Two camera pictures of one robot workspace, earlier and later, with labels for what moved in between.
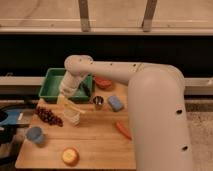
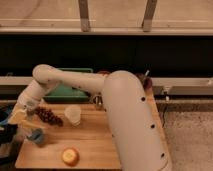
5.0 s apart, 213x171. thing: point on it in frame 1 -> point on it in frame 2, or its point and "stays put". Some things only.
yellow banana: [75, 107] -> [31, 123]
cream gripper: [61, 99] -> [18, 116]
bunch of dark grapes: [48, 116] stays put
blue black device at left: [10, 120] stays put
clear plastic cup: [72, 117] stays put
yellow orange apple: [70, 156] stays put
